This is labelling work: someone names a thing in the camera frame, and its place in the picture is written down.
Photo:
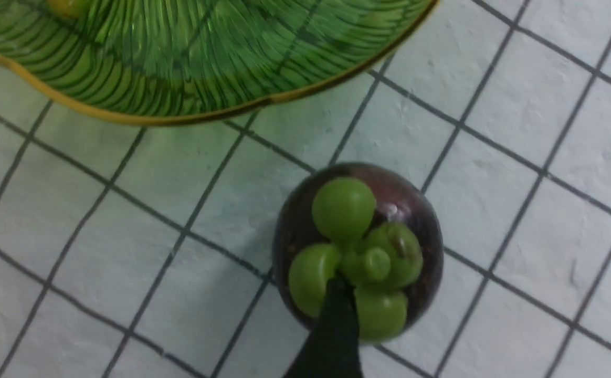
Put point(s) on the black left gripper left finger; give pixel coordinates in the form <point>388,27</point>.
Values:
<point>332,348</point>

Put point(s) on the purple toy mangosteen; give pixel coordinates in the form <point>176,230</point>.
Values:
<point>371,226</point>

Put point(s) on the white black grid tablecloth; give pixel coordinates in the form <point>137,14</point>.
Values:
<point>133,252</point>

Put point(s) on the green glass leaf plate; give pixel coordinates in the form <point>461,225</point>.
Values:
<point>158,63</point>

